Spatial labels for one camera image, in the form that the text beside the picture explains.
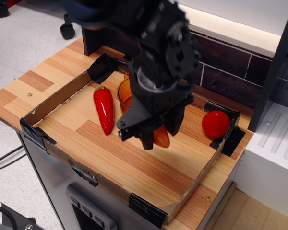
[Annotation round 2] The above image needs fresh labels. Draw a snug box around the transparent orange plastic pot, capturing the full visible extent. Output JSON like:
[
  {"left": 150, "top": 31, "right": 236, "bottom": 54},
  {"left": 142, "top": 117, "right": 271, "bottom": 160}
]
[{"left": 117, "top": 73, "right": 132, "bottom": 113}]

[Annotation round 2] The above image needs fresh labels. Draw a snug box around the red toy tomato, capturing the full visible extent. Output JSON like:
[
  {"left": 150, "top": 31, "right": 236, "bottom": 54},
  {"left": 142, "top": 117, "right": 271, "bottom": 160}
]
[{"left": 202, "top": 110, "right": 230, "bottom": 138}]

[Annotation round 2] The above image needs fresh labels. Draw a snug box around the white toy sink drainboard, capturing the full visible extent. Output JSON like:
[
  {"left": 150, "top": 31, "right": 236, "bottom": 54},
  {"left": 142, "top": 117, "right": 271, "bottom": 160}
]
[{"left": 234, "top": 103, "right": 288, "bottom": 217}]

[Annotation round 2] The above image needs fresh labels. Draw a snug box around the black floor cable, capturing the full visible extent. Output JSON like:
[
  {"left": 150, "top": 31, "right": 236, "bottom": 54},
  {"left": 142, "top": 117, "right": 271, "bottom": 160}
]
[{"left": 0, "top": 145, "right": 27, "bottom": 173}]

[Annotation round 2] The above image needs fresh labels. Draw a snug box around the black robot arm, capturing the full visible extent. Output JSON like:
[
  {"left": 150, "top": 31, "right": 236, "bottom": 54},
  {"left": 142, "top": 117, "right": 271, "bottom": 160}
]
[{"left": 62, "top": 0, "right": 200, "bottom": 150}]

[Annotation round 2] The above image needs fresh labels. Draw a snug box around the red toy chili pepper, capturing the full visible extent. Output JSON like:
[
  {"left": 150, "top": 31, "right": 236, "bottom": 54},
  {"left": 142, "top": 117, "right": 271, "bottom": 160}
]
[{"left": 93, "top": 86, "right": 114, "bottom": 136}]

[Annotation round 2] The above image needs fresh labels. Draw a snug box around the orange toy carrot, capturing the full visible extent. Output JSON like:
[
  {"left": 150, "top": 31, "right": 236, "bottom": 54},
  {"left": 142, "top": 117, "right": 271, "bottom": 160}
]
[{"left": 153, "top": 125, "right": 170, "bottom": 148}]

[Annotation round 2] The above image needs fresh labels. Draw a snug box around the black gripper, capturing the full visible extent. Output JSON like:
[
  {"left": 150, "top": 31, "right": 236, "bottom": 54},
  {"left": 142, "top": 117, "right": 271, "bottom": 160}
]
[{"left": 117, "top": 61, "right": 194, "bottom": 150}]

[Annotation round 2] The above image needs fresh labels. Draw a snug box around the dark upright post left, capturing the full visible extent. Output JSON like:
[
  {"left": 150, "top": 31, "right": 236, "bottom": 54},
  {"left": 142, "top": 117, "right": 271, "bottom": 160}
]
[{"left": 82, "top": 27, "right": 104, "bottom": 56}]

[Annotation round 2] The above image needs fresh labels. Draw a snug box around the dark upright post right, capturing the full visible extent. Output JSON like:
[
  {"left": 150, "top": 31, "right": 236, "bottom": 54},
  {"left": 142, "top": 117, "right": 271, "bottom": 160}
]
[{"left": 248, "top": 20, "right": 288, "bottom": 132}]

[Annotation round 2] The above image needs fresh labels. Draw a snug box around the dark upright post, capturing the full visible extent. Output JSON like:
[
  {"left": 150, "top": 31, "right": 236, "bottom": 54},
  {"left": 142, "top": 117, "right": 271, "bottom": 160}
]
[
  {"left": 248, "top": 20, "right": 288, "bottom": 132},
  {"left": 82, "top": 27, "right": 104, "bottom": 56}
]

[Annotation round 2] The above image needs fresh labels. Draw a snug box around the black office chair base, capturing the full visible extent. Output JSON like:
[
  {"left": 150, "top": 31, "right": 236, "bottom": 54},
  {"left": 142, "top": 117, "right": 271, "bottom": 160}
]
[{"left": 60, "top": 13, "right": 75, "bottom": 40}]

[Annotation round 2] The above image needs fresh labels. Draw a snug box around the cardboard fence with black tape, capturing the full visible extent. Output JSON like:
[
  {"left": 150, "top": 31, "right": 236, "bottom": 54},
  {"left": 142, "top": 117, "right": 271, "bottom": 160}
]
[{"left": 20, "top": 53, "right": 245, "bottom": 230}]

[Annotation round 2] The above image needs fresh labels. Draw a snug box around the black bracket with screw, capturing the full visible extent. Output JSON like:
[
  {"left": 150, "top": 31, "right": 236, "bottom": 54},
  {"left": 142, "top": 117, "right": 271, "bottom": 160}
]
[{"left": 0, "top": 202, "right": 44, "bottom": 230}]

